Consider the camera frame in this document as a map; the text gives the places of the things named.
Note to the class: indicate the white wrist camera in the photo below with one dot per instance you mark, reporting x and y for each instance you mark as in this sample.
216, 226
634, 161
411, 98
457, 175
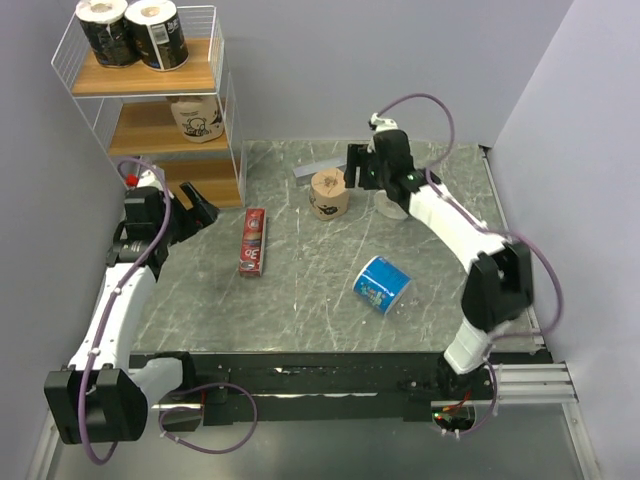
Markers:
380, 124
146, 179

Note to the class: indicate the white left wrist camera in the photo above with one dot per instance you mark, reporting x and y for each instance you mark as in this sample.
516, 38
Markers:
146, 179

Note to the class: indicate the brown paper towel roll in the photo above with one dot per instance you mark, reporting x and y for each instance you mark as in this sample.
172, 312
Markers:
198, 118
328, 195

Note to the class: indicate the blue paper towel roll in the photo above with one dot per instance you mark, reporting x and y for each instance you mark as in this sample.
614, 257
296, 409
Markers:
381, 284
387, 207

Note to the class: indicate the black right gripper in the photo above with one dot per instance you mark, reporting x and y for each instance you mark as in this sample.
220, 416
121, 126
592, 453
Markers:
356, 157

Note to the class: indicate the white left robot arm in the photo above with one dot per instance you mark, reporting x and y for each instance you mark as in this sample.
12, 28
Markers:
95, 397

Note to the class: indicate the red toothpaste box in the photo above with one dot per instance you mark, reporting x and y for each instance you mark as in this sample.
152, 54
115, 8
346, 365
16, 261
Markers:
251, 257

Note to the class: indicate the white wire wooden shelf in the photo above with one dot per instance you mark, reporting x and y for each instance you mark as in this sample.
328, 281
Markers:
128, 109

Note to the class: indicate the grey rectangular box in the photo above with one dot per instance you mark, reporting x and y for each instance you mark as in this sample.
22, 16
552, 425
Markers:
304, 173

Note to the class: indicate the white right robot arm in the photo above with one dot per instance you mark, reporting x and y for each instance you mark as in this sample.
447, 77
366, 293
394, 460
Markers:
499, 285

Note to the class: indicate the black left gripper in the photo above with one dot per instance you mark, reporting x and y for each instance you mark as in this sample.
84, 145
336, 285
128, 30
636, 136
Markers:
205, 213

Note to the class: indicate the black paper towel roll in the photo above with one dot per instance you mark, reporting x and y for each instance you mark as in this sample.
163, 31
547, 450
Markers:
158, 35
106, 29

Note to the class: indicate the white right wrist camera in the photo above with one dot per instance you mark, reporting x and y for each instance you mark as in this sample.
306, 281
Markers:
380, 124

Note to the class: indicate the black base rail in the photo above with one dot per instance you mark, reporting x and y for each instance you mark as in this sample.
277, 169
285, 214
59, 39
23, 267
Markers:
325, 386

